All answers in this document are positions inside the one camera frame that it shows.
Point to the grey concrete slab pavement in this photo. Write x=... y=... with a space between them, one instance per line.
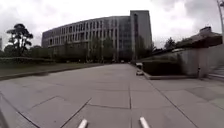
x=100 y=86

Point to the small white robot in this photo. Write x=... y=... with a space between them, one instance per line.
x=139 y=71

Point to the row of trees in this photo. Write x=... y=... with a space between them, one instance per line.
x=83 y=50

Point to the large curved grey building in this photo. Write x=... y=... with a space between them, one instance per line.
x=100 y=33

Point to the green hedge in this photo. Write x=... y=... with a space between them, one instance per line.
x=161 y=66

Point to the grey concrete kerb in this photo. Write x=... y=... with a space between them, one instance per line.
x=160 y=77

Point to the robot's own part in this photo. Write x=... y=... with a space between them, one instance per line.
x=144 y=122
x=82 y=123

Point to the grass lawn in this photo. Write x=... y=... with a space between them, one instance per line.
x=30 y=69

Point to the low dark hedge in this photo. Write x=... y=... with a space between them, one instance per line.
x=23 y=60

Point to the building with dark roof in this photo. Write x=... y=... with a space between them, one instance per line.
x=203 y=36

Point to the pine tree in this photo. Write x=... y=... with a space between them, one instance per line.
x=18 y=38

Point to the grey stairs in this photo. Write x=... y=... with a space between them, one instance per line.
x=218 y=71

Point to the lamp post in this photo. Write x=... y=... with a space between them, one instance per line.
x=220 y=16

